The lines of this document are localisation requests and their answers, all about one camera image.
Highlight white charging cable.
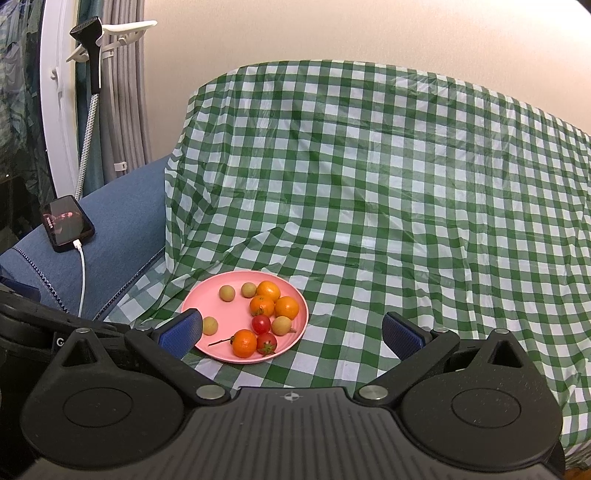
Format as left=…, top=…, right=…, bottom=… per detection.
left=72, top=240, right=88, bottom=318

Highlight black steamer head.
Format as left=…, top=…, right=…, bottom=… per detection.
left=69, top=16, right=103, bottom=93

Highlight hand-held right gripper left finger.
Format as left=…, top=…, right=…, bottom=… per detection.
left=58, top=308, right=230, bottom=407

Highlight blue sofa cushion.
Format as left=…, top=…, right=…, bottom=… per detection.
left=0, top=154, right=174, bottom=324

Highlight green checkered tablecloth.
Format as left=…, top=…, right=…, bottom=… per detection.
left=104, top=59, right=591, bottom=472

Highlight small orange with stem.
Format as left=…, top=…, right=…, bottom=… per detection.
left=208, top=329, right=258, bottom=359

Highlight white wall hook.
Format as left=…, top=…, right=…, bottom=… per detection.
left=65, top=20, right=158, bottom=63

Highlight black-white braided hose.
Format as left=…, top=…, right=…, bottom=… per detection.
left=74, top=92, right=100, bottom=201

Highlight white round frame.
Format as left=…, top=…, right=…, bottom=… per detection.
left=39, top=0, right=86, bottom=199

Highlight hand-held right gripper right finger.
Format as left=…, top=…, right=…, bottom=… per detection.
left=355, top=311, right=528, bottom=407

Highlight black smartphone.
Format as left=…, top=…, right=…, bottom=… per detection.
left=41, top=195, right=96, bottom=254

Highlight grey curtain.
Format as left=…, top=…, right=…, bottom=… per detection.
left=99, top=0, right=153, bottom=183

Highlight dark glass pane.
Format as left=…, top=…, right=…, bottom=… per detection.
left=0, top=0, right=56, bottom=254

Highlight pink plate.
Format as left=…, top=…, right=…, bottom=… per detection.
left=181, top=271, right=309, bottom=365

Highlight teal curtain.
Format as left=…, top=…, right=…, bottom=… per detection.
left=74, top=46, right=109, bottom=195

